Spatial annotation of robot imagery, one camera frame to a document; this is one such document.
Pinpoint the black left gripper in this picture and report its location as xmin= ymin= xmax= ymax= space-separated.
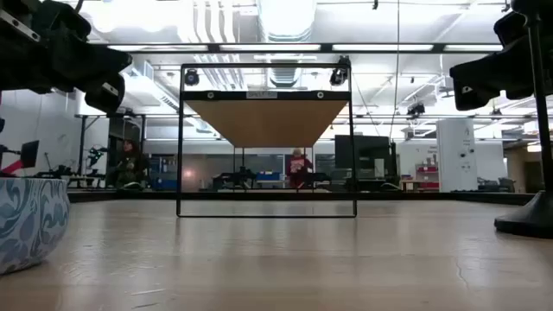
xmin=0 ymin=0 xmax=133 ymax=115

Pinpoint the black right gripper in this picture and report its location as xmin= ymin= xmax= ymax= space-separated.
xmin=448 ymin=11 xmax=537 ymax=111

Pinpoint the black metal candlestick holder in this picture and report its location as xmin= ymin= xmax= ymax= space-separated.
xmin=494 ymin=0 xmax=553 ymax=239

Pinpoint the patterned ceramic candle bowl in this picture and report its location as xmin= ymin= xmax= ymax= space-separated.
xmin=0 ymin=176 xmax=71 ymax=276

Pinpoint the black beam with light strips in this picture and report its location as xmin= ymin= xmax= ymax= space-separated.
xmin=88 ymin=41 xmax=505 ymax=55

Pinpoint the white pillar cabinet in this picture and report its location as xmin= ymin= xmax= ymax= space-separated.
xmin=435 ymin=117 xmax=479 ymax=194

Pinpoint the person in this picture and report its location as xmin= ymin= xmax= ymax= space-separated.
xmin=105 ymin=138 xmax=152 ymax=190
xmin=284 ymin=148 xmax=315 ymax=190

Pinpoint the black cabinet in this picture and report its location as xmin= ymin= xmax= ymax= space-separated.
xmin=334 ymin=134 xmax=392 ymax=181

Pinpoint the wooden riser shelf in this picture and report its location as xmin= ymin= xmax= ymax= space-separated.
xmin=175 ymin=62 xmax=358 ymax=219

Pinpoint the black aluminium table frame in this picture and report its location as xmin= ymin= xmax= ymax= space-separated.
xmin=67 ymin=189 xmax=537 ymax=206

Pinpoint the silver ventilation duct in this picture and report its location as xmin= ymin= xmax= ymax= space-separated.
xmin=257 ymin=0 xmax=319 ymax=43

